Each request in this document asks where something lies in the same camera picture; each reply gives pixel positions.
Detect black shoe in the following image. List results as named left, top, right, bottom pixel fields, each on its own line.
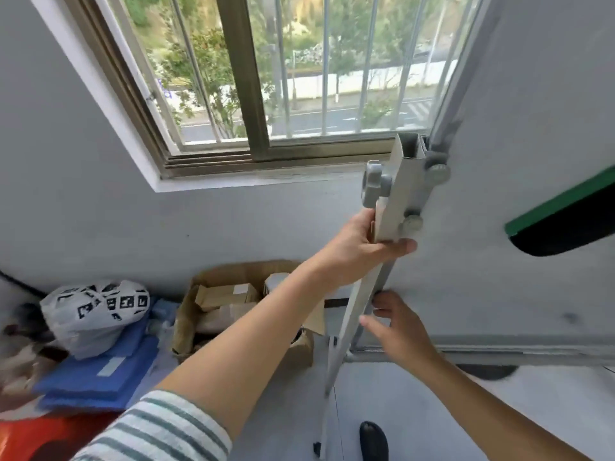
left=359, top=421, right=389, bottom=461

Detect small cardboard box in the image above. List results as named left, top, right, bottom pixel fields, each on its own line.
left=194, top=283, right=260, bottom=312

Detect large whiteboard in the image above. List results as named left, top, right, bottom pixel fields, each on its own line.
left=348, top=0, right=615, bottom=353

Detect striped white green sleeve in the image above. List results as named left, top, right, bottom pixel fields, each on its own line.
left=71, top=390, right=234, bottom=461

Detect brown paper package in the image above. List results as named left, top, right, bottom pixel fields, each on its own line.
left=196, top=303, right=258, bottom=337

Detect grey plastic clamp bracket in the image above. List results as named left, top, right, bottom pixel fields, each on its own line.
left=362, top=159, right=396, bottom=210

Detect grey white roll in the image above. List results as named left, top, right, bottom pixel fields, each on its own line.
left=263, top=272, right=299, bottom=297

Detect grey whiteboard tray rail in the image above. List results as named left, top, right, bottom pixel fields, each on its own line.
left=350, top=344, right=615, bottom=368

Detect blue folded cloths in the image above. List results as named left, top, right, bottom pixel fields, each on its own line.
left=33, top=298, right=179, bottom=414

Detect red plastic object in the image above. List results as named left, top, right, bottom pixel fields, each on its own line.
left=0, top=410, right=127, bottom=461

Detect bronze window frame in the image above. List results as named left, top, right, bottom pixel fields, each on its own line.
left=62, top=0, right=483, bottom=180

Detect large open cardboard box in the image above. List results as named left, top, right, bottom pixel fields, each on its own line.
left=171, top=260, right=328, bottom=369

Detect person's left forearm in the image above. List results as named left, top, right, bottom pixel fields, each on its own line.
left=154, top=256, right=347, bottom=444

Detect row of white window bars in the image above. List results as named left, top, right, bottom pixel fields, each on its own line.
left=122, top=0, right=476, bottom=144

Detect black cable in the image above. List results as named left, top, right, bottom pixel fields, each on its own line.
left=0, top=269, right=45, bottom=301

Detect white metal whiteboard stand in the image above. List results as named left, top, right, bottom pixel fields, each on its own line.
left=315, top=133, right=433, bottom=461

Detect white bag with black markers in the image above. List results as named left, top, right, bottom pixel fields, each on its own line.
left=39, top=279, right=152, bottom=361

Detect person's left hand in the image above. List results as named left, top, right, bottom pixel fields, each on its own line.
left=315, top=208, right=419, bottom=289

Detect black oval pad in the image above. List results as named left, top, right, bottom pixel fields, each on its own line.
left=455, top=365, right=519, bottom=382

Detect person's right forearm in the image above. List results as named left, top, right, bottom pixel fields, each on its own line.
left=423, top=352, right=594, bottom=461

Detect black and green board eraser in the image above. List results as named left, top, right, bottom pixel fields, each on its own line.
left=504, top=167, right=615, bottom=258

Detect person's right hand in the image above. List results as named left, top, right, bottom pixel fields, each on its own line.
left=359, top=290, right=445, bottom=368

